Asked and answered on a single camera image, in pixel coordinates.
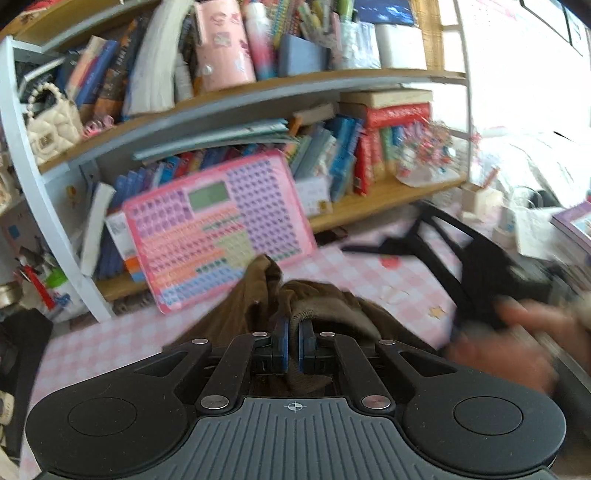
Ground brown velvet garment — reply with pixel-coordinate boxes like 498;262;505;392
162;255;435;398

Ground person's right hand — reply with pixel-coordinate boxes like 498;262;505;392
446;298;590;394

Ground pink checkered table mat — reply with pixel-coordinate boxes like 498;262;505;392
18;216;509;480

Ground pink learning tablet toy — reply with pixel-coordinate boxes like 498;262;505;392
122;150;317;314

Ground colourful figurine ornament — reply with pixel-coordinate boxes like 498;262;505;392
397;122;461;188

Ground white card box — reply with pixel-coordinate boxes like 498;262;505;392
295;176;332;218

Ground red thick dictionary book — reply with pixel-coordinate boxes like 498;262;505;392
341;102;431;196

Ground white wooden bookshelf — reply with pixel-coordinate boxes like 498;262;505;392
1;1;471;322

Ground cream quilted pearl handbag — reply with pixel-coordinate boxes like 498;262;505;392
26;82;83;166

